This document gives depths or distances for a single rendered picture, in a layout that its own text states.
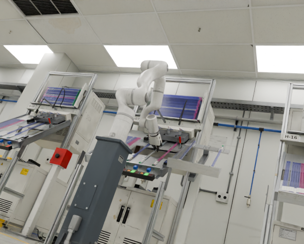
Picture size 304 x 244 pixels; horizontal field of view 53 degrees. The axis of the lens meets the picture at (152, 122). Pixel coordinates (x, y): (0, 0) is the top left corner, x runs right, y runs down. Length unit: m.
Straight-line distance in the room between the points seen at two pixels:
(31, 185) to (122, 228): 1.15
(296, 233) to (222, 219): 1.85
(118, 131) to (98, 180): 0.34
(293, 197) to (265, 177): 2.13
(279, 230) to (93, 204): 1.25
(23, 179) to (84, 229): 1.64
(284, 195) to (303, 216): 2.00
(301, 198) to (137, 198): 1.23
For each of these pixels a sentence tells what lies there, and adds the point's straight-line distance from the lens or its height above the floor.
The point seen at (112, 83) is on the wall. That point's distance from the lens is 5.69.
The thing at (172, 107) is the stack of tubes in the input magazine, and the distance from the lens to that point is 3.02.
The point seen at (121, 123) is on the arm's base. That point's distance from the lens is 1.95.
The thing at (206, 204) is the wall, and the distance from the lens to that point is 4.15.
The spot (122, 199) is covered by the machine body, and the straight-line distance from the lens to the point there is 2.64.
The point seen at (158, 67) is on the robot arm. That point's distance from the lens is 2.29.
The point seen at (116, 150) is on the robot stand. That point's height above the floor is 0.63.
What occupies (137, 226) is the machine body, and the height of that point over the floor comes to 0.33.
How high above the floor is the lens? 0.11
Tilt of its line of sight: 24 degrees up
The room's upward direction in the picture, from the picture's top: 19 degrees clockwise
